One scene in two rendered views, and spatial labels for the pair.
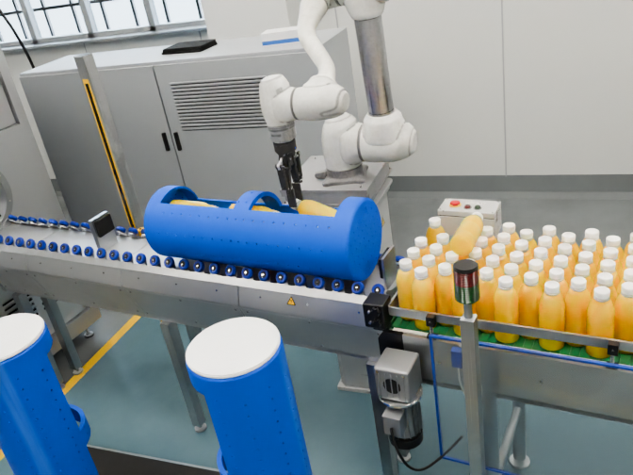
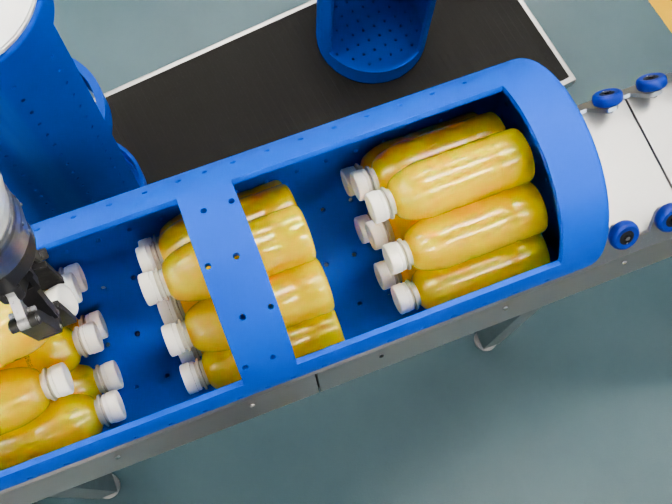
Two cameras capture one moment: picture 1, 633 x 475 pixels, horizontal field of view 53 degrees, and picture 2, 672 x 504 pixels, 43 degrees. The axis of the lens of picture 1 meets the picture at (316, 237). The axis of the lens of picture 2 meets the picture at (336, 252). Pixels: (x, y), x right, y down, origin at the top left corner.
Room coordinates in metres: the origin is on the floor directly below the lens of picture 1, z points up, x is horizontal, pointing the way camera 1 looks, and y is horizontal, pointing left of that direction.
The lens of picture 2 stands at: (2.39, 0.04, 2.13)
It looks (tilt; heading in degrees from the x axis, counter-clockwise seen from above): 73 degrees down; 121
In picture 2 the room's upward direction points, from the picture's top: 6 degrees clockwise
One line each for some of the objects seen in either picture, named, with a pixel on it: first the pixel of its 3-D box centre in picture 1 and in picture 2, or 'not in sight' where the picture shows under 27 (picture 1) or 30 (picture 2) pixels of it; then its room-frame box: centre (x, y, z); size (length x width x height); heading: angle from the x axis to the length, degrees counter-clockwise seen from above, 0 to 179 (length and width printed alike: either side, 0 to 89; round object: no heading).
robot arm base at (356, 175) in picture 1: (340, 171); not in sight; (2.56, -0.15, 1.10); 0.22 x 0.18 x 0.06; 77
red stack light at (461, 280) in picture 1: (465, 274); not in sight; (1.38, -0.36, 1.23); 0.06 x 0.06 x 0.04
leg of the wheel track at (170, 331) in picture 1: (185, 377); not in sight; (2.38, 0.71, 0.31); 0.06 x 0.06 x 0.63; 58
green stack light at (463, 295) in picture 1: (466, 289); not in sight; (1.38, -0.36, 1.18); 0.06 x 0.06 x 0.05
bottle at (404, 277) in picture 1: (408, 290); not in sight; (1.72, -0.26, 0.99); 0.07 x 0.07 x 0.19
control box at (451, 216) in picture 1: (469, 218); not in sight; (2.02, -0.55, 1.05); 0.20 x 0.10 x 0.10; 58
